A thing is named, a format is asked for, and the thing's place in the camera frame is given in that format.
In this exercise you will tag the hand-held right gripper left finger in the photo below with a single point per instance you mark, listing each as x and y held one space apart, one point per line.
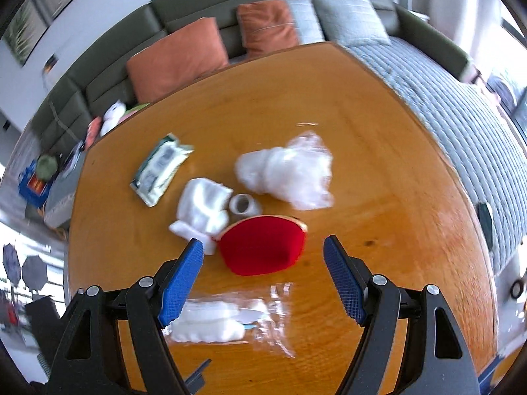
181 284

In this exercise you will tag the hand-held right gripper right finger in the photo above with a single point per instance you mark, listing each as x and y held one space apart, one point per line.
343 279

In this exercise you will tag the packet of white sponge brushes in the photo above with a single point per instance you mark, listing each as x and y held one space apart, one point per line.
214 323

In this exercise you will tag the red velvet case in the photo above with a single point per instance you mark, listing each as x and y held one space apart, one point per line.
259 247

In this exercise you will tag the white tape roll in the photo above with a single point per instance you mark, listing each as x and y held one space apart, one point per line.
243 205

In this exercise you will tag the wet wipes packet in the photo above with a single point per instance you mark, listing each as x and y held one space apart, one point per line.
160 168

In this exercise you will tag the crumpled clear plastic bag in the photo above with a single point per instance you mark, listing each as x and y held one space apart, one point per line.
288 168

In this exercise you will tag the dark patio umbrella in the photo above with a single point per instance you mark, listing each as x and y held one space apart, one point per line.
36 271
11 261

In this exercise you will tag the dark oval object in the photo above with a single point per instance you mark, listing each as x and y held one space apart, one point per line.
486 222

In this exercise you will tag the blue bag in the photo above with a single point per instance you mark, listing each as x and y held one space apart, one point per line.
35 185

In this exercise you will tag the green plush object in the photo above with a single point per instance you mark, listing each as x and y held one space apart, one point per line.
46 165

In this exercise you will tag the white plush toy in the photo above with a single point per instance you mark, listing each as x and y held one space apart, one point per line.
113 115

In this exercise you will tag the large orange cushion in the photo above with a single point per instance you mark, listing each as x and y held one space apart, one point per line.
177 61

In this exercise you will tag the narrow grey quilted cushion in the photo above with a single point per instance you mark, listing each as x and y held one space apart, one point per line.
302 20

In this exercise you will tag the wide grey cushion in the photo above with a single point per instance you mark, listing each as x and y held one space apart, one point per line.
350 16

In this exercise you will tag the small orange cushion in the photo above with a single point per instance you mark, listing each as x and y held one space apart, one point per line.
267 24

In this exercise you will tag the grey-green sofa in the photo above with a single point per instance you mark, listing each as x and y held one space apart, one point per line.
185 8

